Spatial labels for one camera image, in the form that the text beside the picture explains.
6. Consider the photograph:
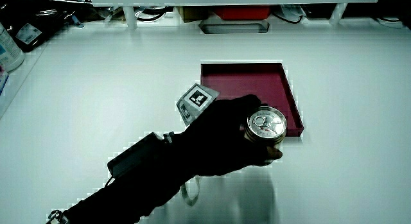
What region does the person's left hand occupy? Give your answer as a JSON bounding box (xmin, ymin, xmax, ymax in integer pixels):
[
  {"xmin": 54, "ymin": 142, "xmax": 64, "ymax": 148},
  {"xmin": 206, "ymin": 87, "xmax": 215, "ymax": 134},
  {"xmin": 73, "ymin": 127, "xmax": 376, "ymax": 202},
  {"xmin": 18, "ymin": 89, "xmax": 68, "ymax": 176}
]
[{"xmin": 175, "ymin": 83, "xmax": 284, "ymax": 177}]

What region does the silver-topped red bull can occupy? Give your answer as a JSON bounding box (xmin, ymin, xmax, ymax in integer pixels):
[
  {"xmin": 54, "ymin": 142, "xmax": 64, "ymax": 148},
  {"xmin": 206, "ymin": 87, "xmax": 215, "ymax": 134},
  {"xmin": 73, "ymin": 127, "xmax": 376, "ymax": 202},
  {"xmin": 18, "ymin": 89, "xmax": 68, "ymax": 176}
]
[{"xmin": 243, "ymin": 105, "xmax": 288, "ymax": 147}]

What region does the person's left forearm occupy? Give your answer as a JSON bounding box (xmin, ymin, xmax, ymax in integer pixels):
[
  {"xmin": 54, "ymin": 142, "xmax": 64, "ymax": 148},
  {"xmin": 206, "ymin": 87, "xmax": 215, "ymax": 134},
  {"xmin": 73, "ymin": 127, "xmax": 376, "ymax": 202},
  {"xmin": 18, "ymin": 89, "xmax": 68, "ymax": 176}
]
[{"xmin": 62, "ymin": 130, "xmax": 197, "ymax": 224}]

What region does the white desk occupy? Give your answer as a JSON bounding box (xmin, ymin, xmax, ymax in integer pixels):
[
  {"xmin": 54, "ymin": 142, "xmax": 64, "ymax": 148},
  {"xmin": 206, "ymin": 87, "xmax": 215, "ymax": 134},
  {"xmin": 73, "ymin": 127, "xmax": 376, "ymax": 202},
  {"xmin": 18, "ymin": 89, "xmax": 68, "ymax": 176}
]
[{"xmin": 0, "ymin": 17, "xmax": 411, "ymax": 224}]

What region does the dark red shallow tray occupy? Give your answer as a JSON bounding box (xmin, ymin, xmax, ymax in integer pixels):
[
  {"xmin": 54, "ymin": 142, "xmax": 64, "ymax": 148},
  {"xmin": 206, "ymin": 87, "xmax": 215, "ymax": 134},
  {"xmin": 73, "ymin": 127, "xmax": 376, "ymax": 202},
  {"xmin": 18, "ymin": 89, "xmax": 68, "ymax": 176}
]
[{"xmin": 200, "ymin": 62, "xmax": 304, "ymax": 137}]

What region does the black sensor box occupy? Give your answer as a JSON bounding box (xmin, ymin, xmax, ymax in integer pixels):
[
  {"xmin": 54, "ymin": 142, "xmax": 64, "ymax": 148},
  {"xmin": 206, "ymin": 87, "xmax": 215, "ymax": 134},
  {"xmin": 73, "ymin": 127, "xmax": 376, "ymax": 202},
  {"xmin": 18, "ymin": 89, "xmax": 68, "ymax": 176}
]
[{"xmin": 107, "ymin": 132, "xmax": 168, "ymax": 179}]

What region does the grey rectangular tray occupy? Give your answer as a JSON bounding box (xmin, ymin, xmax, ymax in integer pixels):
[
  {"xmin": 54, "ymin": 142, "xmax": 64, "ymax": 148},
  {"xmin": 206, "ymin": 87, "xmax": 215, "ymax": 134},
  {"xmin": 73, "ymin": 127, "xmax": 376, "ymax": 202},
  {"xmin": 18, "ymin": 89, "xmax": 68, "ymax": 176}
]
[{"xmin": 198, "ymin": 19, "xmax": 270, "ymax": 35}]

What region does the brown cardboard box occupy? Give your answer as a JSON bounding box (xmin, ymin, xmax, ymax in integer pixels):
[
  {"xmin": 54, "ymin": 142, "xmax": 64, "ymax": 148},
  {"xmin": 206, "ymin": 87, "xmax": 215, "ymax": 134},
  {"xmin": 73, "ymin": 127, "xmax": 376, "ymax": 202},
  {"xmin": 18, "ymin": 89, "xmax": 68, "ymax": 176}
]
[{"xmin": 176, "ymin": 5, "xmax": 215, "ymax": 23}]

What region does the red box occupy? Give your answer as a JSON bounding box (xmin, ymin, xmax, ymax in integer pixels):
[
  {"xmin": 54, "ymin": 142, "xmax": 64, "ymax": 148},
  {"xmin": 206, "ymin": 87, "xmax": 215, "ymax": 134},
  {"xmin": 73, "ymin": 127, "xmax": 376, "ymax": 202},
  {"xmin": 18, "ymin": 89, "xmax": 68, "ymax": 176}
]
[{"xmin": 213, "ymin": 5, "xmax": 272, "ymax": 21}]

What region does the black bag with white label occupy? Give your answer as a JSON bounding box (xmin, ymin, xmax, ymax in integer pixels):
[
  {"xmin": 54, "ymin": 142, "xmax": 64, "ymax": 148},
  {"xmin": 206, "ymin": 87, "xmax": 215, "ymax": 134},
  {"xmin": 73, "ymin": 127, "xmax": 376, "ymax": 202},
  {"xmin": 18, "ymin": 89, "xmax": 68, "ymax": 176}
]
[{"xmin": 0, "ymin": 0, "xmax": 85, "ymax": 53}]

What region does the white plastic bottle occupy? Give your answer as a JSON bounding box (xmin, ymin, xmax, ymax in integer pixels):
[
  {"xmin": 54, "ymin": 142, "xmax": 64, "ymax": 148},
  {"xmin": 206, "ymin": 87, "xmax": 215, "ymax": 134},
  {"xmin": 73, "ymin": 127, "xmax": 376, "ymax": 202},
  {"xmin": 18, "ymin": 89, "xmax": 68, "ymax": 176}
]
[{"xmin": 0, "ymin": 22, "xmax": 25, "ymax": 73}]

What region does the white strap loop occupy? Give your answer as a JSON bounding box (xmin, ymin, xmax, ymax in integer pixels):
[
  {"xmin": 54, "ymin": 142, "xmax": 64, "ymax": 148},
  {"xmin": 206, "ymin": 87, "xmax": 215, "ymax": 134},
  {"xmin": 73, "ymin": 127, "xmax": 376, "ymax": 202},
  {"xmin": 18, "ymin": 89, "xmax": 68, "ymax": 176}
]
[{"xmin": 180, "ymin": 175, "xmax": 202, "ymax": 207}]

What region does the black cable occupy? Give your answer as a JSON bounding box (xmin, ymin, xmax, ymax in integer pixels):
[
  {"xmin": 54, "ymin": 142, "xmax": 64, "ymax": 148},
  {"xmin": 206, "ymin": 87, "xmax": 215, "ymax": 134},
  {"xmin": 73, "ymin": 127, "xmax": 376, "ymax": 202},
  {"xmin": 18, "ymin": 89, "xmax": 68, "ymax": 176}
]
[
  {"xmin": 134, "ymin": 6, "xmax": 168, "ymax": 22},
  {"xmin": 272, "ymin": 5, "xmax": 305, "ymax": 24}
]

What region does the metal cable connector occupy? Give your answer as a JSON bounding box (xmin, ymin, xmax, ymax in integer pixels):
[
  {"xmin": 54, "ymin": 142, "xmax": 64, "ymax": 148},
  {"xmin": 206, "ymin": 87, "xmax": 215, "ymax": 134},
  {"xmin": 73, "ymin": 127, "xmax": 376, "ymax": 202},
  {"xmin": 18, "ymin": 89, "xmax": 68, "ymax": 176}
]
[{"xmin": 46, "ymin": 209, "xmax": 69, "ymax": 224}]

